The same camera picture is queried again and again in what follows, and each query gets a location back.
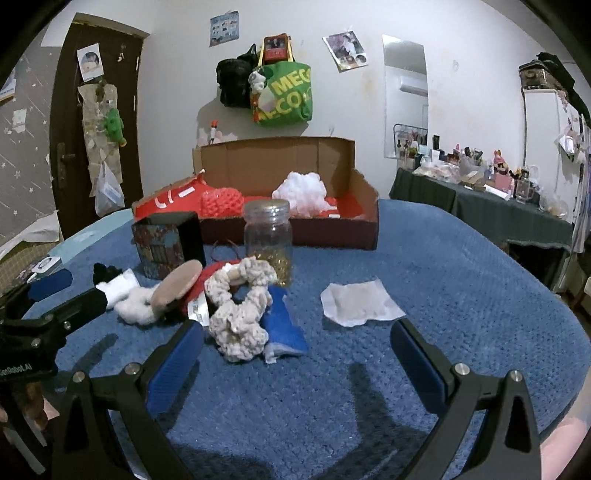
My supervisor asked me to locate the white fluffy scrunchie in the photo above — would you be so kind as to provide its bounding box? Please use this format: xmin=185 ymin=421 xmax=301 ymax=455
xmin=115 ymin=286 xmax=162 ymax=328

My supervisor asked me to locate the beige hanging door organizer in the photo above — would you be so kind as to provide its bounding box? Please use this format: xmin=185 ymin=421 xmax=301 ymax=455
xmin=78 ymin=83 xmax=127 ymax=185

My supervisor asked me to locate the brown cardboard box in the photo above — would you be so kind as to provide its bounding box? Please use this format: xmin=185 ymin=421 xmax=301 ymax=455
xmin=131 ymin=136 xmax=380 ymax=251

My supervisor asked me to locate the green tote bag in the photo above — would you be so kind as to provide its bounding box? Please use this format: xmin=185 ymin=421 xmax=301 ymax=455
xmin=250 ymin=62 xmax=314 ymax=125

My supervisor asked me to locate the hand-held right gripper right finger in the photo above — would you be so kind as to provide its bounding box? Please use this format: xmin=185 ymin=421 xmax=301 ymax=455
xmin=390 ymin=318 xmax=543 ymax=480

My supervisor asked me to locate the white plush dog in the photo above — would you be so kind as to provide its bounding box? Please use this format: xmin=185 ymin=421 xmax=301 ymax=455
xmin=248 ymin=67 xmax=271 ymax=95

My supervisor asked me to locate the dark brown door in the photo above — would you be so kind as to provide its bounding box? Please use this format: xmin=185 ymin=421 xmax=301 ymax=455
xmin=50 ymin=18 xmax=151 ymax=238

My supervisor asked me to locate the white cabinet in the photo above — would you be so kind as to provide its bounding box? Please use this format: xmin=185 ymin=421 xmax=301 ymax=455
xmin=522 ymin=88 xmax=583 ymax=222

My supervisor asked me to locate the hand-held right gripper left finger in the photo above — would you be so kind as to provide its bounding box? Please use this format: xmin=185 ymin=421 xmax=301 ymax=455
xmin=54 ymin=318 xmax=205 ymax=480

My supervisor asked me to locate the metal door handle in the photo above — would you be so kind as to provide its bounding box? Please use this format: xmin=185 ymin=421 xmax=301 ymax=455
xmin=55 ymin=143 xmax=77 ymax=188

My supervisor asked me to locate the pink cloth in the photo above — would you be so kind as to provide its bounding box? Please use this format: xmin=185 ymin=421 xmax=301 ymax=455
xmin=538 ymin=415 xmax=591 ymax=468

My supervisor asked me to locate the white paper wrapper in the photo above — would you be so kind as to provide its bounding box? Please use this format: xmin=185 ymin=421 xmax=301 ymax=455
xmin=321 ymin=278 xmax=407 ymax=328

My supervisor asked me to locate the beige powder puff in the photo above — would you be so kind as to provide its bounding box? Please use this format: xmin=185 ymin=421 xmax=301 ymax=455
xmin=151 ymin=260 xmax=204 ymax=311

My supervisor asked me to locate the wall mirror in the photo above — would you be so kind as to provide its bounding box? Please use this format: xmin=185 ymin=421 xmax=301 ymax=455
xmin=382 ymin=34 xmax=429 ymax=160

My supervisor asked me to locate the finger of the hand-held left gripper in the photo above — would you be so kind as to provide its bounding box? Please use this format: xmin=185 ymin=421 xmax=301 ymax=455
xmin=41 ymin=288 xmax=109 ymax=332
xmin=0 ymin=269 xmax=73 ymax=319

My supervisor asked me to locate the blue framed wall poster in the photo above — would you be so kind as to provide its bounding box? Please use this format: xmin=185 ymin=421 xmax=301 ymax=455
xmin=210 ymin=10 xmax=241 ymax=47

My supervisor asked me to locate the peeling white paper sheet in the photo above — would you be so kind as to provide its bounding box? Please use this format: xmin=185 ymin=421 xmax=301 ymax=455
xmin=0 ymin=210 xmax=63 ymax=259

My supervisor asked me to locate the green plush toy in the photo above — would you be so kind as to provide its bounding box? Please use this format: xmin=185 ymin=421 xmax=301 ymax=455
xmin=104 ymin=108 xmax=126 ymax=145

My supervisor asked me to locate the photo wall poster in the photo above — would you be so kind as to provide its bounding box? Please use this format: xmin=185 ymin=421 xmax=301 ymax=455
xmin=322 ymin=31 xmax=369 ymax=72

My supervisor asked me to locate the person's left hand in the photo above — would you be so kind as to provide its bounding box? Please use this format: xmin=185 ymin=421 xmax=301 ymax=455
xmin=23 ymin=382 xmax=50 ymax=431

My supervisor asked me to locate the black bag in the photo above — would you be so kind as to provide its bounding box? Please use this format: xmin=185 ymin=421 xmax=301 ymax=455
xmin=216 ymin=44 xmax=257 ymax=109

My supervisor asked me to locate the white photo print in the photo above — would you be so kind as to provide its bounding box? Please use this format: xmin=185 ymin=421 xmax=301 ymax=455
xmin=76 ymin=44 xmax=102 ymax=83

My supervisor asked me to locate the dark patterned gift box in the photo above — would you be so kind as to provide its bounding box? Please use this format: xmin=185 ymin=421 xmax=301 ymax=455
xmin=131 ymin=211 xmax=207 ymax=280

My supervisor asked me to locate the clear plastic bag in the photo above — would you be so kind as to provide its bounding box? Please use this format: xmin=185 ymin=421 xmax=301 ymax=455
xmin=95 ymin=161 xmax=125 ymax=215

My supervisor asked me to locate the white fluffy ball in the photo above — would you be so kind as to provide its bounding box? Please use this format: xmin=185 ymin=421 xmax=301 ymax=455
xmin=272 ymin=172 xmax=329 ymax=217

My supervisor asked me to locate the red knitted pouch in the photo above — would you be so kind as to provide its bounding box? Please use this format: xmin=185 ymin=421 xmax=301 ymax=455
xmin=201 ymin=187 xmax=244 ymax=217

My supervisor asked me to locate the red bag with yellow straps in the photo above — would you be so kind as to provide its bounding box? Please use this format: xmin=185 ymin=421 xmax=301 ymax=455
xmin=261 ymin=34 xmax=296 ymax=64

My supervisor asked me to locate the glass jar with gold beads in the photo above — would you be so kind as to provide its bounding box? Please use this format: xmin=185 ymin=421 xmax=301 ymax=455
xmin=243 ymin=199 xmax=294 ymax=288

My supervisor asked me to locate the black and white sock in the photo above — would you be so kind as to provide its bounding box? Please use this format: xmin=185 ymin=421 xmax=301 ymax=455
xmin=93 ymin=263 xmax=140 ymax=311

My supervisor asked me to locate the cream knitted scrunchie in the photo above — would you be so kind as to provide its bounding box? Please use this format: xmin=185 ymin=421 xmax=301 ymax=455
xmin=204 ymin=257 xmax=279 ymax=363

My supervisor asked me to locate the table with dark cloth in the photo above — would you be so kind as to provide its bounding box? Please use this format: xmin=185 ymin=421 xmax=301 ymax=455
xmin=389 ymin=167 xmax=575 ymax=252

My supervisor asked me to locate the dark storage case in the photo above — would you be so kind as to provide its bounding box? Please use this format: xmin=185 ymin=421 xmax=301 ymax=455
xmin=518 ymin=53 xmax=575 ymax=90

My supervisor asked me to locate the light blue bedsheet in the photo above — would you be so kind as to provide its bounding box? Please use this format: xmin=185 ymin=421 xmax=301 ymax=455
xmin=48 ymin=208 xmax=134 ymax=265

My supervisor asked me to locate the blue cloth pack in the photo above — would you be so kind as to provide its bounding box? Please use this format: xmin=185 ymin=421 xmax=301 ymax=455
xmin=263 ymin=284 xmax=309 ymax=365

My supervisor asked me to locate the cluster of cosmetic bottles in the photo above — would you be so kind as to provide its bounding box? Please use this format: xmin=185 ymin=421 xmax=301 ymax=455
xmin=402 ymin=129 xmax=573 ymax=217

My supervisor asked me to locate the red cloth pouch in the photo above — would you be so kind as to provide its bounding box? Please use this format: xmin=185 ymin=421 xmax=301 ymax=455
xmin=182 ymin=242 xmax=245 ymax=321

